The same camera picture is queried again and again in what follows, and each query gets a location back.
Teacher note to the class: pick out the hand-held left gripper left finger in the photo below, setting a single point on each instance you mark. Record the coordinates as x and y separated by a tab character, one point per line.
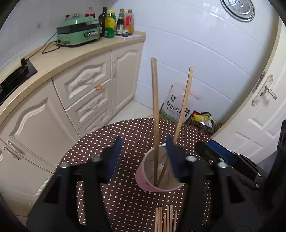
116	156

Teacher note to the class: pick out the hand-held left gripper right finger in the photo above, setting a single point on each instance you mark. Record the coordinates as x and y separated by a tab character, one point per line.
174	156

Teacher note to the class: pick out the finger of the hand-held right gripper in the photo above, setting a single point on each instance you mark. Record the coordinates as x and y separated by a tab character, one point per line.
223	150
207	154

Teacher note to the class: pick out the pink cup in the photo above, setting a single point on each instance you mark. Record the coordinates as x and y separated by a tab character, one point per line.
143	180

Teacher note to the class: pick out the long wooden chopstick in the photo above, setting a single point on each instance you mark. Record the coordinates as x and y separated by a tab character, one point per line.
185	96
155	100

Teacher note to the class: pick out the bundle of wooden chopsticks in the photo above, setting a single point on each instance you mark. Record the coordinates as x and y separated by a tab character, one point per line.
168	218

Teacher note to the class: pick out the basket with yellow bottle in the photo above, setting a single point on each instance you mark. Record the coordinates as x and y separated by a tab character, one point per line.
214	127

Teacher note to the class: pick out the yellow bottle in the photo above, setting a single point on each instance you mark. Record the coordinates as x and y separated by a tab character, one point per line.
201	117

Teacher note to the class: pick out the white door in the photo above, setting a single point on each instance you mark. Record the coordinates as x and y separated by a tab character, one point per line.
252	125

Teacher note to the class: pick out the cream cabinet drawer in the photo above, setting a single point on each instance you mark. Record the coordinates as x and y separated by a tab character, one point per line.
98	121
89	109
85	75

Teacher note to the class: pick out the brown polka-dot tablecloth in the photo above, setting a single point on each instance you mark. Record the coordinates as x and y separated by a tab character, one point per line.
125	200

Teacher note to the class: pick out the white rice bag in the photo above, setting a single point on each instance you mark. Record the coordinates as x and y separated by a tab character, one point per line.
173	104

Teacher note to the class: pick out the small orange object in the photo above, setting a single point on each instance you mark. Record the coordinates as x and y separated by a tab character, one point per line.
98	87

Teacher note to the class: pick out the cream cabinet door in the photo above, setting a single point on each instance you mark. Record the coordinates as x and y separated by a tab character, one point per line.
40	125
22	176
126	75

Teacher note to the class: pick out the cream kitchen cabinet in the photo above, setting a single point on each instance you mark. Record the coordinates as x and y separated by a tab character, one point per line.
33	125

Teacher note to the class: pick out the white paper sheet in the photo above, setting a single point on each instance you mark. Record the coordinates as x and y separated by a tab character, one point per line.
135	35

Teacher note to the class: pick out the small dark jar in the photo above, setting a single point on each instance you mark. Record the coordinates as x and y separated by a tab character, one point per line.
125	33

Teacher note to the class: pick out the black gas stove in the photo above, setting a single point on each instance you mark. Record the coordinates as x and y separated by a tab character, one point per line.
13	82

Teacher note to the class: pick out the green electric grill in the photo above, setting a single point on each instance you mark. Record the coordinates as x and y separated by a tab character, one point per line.
76	31

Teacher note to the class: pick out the yellow-green plastic bottle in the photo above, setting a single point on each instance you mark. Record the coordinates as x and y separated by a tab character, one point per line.
110	24

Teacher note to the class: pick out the dark sauce bottle green cap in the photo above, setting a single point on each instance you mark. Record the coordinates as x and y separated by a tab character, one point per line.
120	23

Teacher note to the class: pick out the dark olive oil bottle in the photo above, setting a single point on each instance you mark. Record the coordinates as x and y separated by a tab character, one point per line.
103	22

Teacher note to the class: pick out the orange liquid bottle red label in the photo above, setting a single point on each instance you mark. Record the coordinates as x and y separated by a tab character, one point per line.
129	22

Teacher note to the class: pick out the steel steamer plate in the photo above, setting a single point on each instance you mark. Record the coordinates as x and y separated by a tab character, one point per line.
238	10

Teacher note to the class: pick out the red label cola bottle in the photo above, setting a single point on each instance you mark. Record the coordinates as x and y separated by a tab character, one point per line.
90	14

